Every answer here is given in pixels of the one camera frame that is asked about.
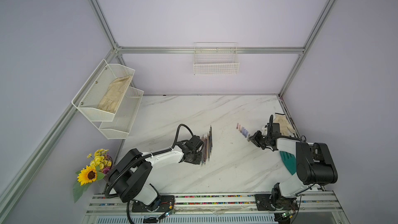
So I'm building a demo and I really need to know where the artificial sunflower bouquet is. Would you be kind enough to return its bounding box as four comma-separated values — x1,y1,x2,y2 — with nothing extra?
72,149,114,203

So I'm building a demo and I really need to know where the white mesh wall shelf upper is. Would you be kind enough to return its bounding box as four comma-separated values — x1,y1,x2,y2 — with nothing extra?
72,60,135,122

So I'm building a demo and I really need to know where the green rubber work glove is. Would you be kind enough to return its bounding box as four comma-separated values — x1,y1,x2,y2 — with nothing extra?
279,151,296,175

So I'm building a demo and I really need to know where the red pencil with clear cap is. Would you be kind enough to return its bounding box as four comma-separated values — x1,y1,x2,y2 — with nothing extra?
202,137,207,166

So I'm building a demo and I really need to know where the white mesh wall shelf lower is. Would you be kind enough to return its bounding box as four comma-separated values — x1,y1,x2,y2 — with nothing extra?
99,87,144,140

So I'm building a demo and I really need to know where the white mesh wall shelf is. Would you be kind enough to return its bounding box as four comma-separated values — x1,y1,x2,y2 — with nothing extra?
99,87,144,140
72,60,135,122

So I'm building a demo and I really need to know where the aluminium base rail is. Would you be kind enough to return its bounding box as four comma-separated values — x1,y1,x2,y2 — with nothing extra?
83,191,349,224

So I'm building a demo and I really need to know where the black corrugated cable conduit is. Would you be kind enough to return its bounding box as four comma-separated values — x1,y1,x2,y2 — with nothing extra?
104,123,194,224

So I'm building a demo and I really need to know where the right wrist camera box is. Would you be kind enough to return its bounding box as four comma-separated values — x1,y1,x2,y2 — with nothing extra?
262,125,272,136

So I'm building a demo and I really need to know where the cream knitted work glove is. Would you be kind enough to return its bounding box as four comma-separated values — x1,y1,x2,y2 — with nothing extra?
274,113,296,137

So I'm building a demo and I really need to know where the cream glove in shelf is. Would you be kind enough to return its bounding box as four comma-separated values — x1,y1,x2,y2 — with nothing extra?
97,75,133,114

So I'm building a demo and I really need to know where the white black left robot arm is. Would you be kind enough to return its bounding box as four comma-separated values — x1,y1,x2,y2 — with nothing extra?
104,135,204,212

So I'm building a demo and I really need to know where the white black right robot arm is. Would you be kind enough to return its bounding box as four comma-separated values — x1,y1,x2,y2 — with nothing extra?
249,122,338,211

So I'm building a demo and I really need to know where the white wire wall basket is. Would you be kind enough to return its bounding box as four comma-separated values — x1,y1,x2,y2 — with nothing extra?
193,42,240,76

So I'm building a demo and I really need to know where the aluminium frame profile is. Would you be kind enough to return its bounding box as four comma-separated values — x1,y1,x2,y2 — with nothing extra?
1,0,337,215

